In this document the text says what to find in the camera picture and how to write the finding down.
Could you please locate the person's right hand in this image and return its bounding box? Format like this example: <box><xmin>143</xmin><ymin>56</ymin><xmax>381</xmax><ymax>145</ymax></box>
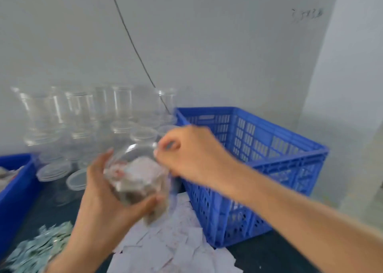
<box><xmin>153</xmin><ymin>125</ymin><xmax>244</xmax><ymax>201</ymax></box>

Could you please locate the person's left hand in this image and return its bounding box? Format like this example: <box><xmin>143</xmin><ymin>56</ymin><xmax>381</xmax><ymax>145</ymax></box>
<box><xmin>71</xmin><ymin>148</ymin><xmax>165</xmax><ymax>254</ymax></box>

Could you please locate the clear plastic jar with filling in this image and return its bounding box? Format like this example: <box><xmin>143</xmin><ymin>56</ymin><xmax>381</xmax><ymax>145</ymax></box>
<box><xmin>103</xmin><ymin>142</ymin><xmax>178</xmax><ymax>226</ymax></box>

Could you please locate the person's left forearm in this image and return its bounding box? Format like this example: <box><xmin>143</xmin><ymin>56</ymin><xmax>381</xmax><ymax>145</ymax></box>
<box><xmin>44</xmin><ymin>242</ymin><xmax>115</xmax><ymax>273</ymax></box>

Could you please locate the person's right forearm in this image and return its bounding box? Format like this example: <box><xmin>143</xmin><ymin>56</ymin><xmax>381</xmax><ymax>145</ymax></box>
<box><xmin>241</xmin><ymin>162</ymin><xmax>383</xmax><ymax>273</ymax></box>

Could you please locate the white paper slip in jar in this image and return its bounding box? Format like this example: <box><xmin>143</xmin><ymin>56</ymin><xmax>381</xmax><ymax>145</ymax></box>
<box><xmin>119</xmin><ymin>157</ymin><xmax>169</xmax><ymax>193</ymax></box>

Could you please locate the pile of white paper slips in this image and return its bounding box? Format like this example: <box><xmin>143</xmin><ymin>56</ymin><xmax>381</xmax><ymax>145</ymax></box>
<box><xmin>106</xmin><ymin>192</ymin><xmax>243</xmax><ymax>273</ymax></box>

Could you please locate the group of empty clear jars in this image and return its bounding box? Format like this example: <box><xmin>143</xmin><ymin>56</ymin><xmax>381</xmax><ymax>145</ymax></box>
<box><xmin>10</xmin><ymin>83</ymin><xmax>181</xmax><ymax>208</ymax></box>

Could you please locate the blue slotted plastic crate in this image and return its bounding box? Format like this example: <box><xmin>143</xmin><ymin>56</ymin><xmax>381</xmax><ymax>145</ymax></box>
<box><xmin>174</xmin><ymin>106</ymin><xmax>330</xmax><ymax>249</ymax></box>

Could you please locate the pile of pale green packets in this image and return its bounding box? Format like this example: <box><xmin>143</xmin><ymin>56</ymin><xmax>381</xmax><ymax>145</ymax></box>
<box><xmin>2</xmin><ymin>221</ymin><xmax>74</xmax><ymax>273</ymax></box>

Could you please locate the blue plastic bin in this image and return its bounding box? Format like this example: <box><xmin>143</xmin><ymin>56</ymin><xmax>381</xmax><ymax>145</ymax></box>
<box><xmin>0</xmin><ymin>153</ymin><xmax>41</xmax><ymax>259</ymax></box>

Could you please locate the white crumpled material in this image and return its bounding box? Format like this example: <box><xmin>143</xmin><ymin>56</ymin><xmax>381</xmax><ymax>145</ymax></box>
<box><xmin>0</xmin><ymin>166</ymin><xmax>25</xmax><ymax>191</ymax></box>

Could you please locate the thin black cable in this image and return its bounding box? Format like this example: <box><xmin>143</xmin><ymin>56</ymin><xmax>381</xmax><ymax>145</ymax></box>
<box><xmin>106</xmin><ymin>0</ymin><xmax>173</xmax><ymax>115</ymax></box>

